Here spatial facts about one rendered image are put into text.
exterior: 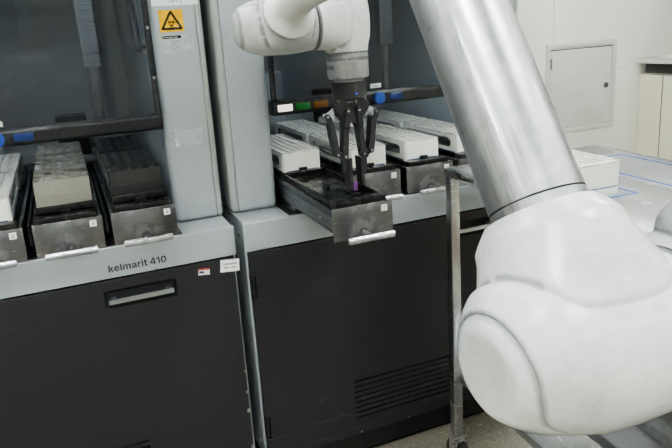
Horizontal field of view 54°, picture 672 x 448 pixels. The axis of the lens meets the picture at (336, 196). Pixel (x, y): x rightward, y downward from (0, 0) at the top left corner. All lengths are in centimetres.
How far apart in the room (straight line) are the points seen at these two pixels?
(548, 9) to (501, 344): 292
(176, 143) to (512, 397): 111
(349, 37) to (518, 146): 76
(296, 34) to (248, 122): 35
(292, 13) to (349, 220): 42
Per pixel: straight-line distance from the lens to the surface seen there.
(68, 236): 146
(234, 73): 155
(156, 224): 147
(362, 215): 133
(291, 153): 162
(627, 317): 61
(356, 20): 137
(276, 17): 127
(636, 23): 381
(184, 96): 153
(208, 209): 158
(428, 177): 168
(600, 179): 132
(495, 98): 67
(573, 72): 354
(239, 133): 156
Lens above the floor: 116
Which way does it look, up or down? 15 degrees down
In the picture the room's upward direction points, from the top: 4 degrees counter-clockwise
